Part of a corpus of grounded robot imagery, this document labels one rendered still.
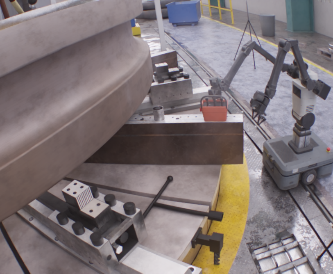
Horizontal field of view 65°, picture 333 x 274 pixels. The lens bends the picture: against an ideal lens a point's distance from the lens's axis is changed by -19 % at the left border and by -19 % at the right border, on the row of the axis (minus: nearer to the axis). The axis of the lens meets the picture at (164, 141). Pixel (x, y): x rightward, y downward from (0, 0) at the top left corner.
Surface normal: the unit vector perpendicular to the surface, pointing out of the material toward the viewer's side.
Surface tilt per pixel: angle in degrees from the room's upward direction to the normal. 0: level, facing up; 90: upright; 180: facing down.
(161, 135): 90
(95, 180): 0
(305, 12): 90
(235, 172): 0
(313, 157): 0
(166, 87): 90
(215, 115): 97
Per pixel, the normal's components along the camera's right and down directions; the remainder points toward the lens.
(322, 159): 0.01, -0.27
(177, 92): 0.19, 0.47
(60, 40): 0.86, 0.15
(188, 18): -0.19, 0.51
